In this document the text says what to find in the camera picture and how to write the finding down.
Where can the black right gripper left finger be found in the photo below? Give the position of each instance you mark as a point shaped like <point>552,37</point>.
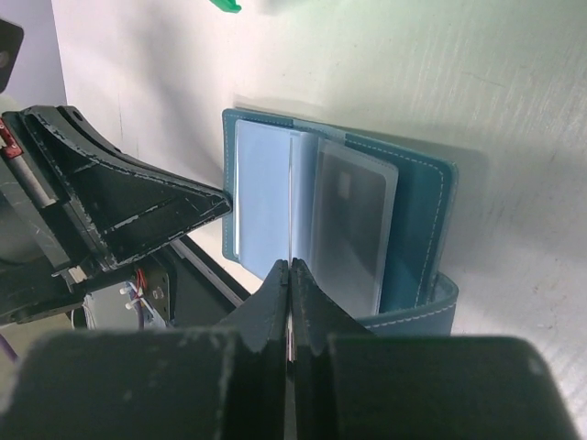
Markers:
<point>225,381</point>

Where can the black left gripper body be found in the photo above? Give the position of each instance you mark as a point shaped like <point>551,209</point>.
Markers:
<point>29,289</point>

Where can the blue leather card holder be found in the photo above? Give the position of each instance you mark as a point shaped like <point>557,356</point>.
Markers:
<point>271,173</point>

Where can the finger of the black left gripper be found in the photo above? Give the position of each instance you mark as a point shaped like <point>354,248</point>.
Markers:
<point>109,206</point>

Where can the silver credit card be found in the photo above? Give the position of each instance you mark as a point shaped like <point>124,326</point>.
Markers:
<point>351,226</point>

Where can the green plastic bin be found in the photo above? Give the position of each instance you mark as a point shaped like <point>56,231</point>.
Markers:
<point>228,6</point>

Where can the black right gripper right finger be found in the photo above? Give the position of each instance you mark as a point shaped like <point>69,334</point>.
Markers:
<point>352,384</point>

